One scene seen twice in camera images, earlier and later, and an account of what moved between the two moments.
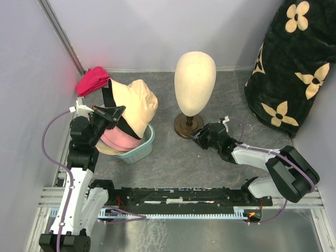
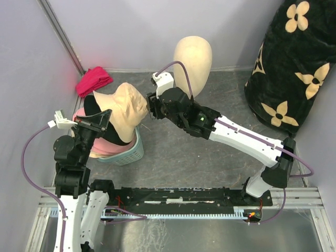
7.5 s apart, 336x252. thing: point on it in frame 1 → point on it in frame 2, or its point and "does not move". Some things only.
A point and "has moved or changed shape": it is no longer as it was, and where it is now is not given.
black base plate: [175, 199] does not move
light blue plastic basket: [142, 153] → [135, 153]
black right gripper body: [204, 139] → [155, 106]
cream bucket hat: [138, 103] has moved or changed shape
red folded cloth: [94, 79] does not move
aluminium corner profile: [49, 11] does not move
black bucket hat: [123, 124] → [91, 105]
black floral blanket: [292, 64] does not move
